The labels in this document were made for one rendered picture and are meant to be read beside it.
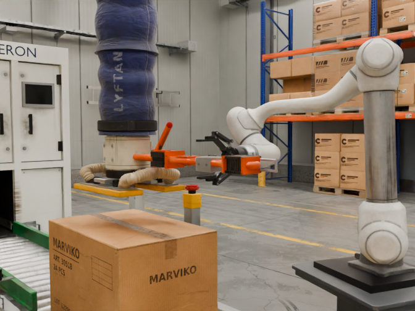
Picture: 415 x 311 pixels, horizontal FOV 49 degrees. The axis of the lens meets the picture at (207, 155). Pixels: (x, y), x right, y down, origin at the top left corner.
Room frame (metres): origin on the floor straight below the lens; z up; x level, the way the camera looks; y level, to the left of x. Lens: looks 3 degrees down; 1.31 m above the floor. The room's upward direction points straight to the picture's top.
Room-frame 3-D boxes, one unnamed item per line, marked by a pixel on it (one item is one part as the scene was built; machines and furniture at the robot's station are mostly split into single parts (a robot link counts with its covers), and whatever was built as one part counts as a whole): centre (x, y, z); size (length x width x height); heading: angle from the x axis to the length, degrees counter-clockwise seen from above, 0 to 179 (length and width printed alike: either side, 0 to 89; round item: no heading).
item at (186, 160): (1.70, 0.08, 1.21); 0.93 x 0.30 x 0.04; 42
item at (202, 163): (1.42, -0.01, 1.21); 0.07 x 0.07 x 0.04; 42
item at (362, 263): (1.77, -0.66, 0.80); 0.22 x 0.18 x 0.06; 25
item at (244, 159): (1.32, -0.10, 1.21); 0.08 x 0.07 x 0.05; 42
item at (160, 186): (1.83, 0.23, 1.11); 0.34 x 0.10 x 0.05; 42
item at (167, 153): (1.58, 0.14, 1.21); 0.10 x 0.08 x 0.06; 132
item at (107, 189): (1.70, 0.38, 1.11); 0.34 x 0.10 x 0.05; 42
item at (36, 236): (2.81, 0.88, 0.60); 1.60 x 0.10 x 0.09; 41
